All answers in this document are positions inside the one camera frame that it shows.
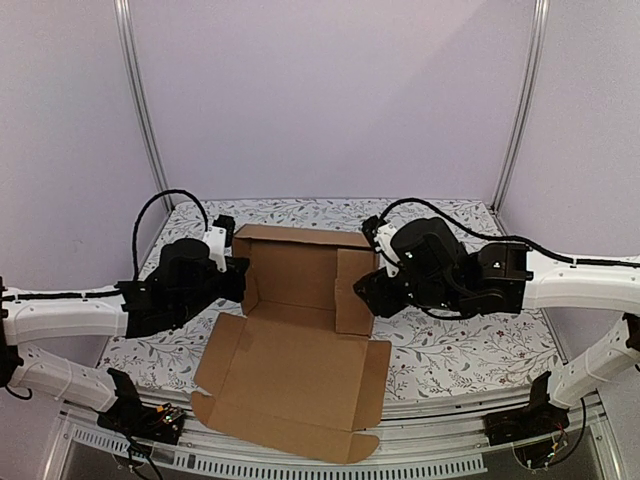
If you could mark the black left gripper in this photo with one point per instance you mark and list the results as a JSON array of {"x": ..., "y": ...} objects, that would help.
[{"x": 237, "y": 268}]

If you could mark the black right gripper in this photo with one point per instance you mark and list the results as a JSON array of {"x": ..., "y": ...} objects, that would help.
[{"x": 373, "y": 293}]

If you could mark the brown cardboard box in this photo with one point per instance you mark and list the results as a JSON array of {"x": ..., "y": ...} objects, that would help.
[{"x": 298, "y": 370}]

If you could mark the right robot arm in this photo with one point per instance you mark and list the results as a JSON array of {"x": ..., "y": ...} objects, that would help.
[{"x": 508, "y": 278}]

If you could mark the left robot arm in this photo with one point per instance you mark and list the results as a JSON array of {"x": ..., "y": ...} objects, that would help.
[{"x": 30, "y": 319}]

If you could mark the floral patterned table mat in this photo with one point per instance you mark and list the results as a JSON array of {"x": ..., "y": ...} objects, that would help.
[{"x": 431, "y": 357}]

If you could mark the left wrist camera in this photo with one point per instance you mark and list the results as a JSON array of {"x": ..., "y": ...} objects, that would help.
[{"x": 218, "y": 237}]

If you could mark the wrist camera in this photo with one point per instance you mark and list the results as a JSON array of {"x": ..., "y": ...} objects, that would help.
[
  {"x": 379, "y": 234},
  {"x": 218, "y": 237}
]

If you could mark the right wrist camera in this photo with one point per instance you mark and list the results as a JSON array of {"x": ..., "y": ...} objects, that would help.
[{"x": 379, "y": 234}]

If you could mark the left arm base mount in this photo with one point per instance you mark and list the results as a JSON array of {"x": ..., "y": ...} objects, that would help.
[{"x": 130, "y": 417}]

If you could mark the aluminium front rail frame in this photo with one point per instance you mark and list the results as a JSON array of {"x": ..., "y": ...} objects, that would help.
[{"x": 441, "y": 438}]

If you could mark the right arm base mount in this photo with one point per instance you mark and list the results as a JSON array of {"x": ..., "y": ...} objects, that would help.
[{"x": 538, "y": 417}]

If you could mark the left aluminium corner post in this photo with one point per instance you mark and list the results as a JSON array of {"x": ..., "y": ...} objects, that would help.
[{"x": 133, "y": 72}]

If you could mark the aluminium corner post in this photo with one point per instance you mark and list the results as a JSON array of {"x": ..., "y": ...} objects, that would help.
[
  {"x": 525, "y": 101},
  {"x": 133, "y": 72}
]

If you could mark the right aluminium corner post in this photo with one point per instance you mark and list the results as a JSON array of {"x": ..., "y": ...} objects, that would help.
[{"x": 525, "y": 101}]

